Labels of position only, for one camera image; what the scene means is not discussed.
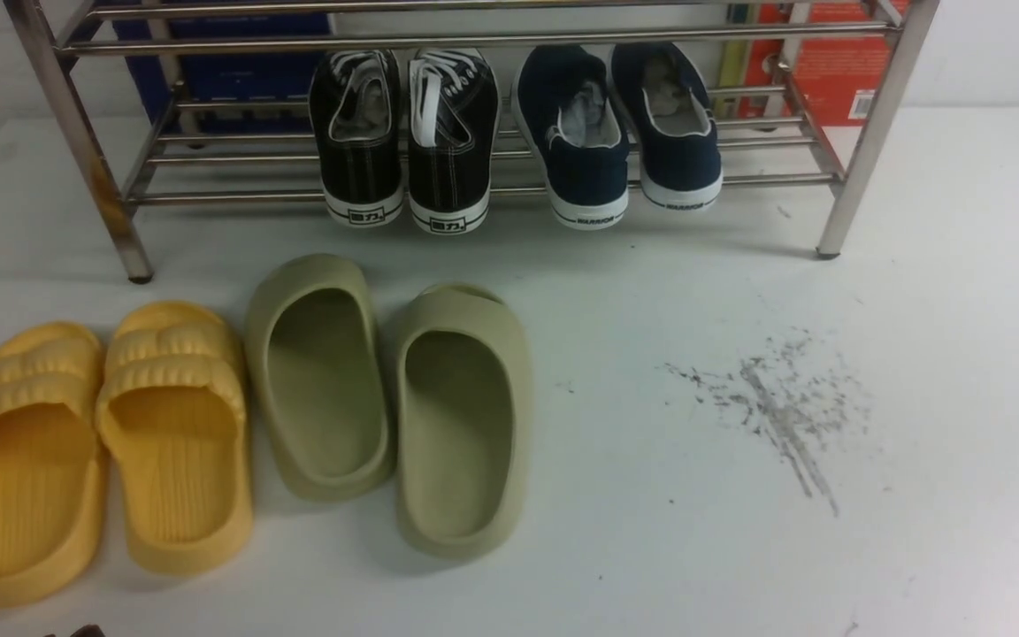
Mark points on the black canvas sneaker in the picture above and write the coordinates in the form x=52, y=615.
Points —
x=455, y=106
x=354, y=112

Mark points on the left navy canvas shoe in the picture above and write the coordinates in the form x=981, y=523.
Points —
x=561, y=103

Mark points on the navy canvas shoe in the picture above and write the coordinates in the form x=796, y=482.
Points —
x=664, y=96
x=561, y=103

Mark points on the right navy canvas shoe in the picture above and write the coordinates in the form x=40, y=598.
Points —
x=664, y=96

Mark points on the stainless steel shoe rack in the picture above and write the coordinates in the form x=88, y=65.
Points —
x=89, y=33

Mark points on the right olive green slipper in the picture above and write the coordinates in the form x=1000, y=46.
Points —
x=464, y=385

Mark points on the olive green slipper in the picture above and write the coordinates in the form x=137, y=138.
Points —
x=464, y=385
x=311, y=340

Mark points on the left olive green slipper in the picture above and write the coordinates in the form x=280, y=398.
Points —
x=311, y=340

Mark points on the right yellow rubber slipper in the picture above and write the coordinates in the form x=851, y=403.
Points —
x=173, y=413

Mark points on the yellow rubber slipper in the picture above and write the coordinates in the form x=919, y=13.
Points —
x=53, y=466
x=173, y=413

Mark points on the blue cardboard box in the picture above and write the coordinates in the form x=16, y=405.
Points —
x=234, y=78

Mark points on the red cardboard box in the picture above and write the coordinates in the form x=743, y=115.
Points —
x=838, y=76

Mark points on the left yellow rubber slipper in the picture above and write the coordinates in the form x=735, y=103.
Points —
x=53, y=466

